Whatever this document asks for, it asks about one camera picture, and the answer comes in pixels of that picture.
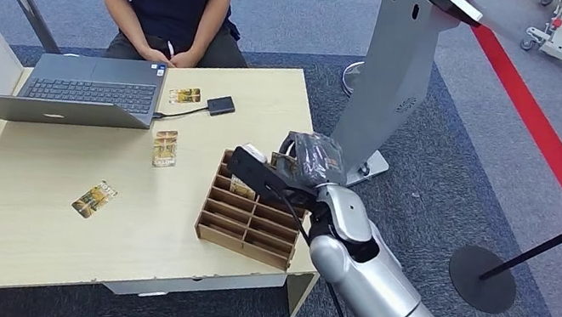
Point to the person's left hand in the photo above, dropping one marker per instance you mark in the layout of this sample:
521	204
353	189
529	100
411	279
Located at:
184	59

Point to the person's right forearm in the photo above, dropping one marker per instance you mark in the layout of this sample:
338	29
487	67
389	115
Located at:
125	14

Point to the red barrier belt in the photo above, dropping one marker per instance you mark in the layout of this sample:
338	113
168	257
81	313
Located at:
546	144

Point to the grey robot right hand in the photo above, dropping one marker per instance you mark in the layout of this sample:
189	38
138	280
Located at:
318	160

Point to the person's left forearm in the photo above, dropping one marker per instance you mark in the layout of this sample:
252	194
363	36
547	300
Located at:
212	14

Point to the black stanchion post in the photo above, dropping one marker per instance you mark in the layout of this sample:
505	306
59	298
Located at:
480	279

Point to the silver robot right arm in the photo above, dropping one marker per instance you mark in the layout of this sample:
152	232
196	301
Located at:
388	301

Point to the hotel key card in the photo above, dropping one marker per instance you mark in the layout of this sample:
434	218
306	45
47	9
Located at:
185	95
94	199
283	164
242	189
165	149

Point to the white desk underframe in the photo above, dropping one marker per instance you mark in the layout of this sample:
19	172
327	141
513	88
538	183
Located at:
191	282

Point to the grey open laptop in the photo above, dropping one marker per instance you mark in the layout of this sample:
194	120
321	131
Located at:
92	91

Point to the grey kiosk stand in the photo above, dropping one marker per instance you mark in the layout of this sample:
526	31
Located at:
395	73

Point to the wooden desk leg panel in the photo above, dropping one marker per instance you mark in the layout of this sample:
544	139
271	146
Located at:
299	294

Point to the person's right hand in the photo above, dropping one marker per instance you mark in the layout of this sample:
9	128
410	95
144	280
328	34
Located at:
156	55

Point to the black card reader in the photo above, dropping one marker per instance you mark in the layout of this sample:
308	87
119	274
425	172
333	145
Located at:
221	105

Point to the wooden slotted card holder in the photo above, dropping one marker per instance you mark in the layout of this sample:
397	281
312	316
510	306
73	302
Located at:
246	228

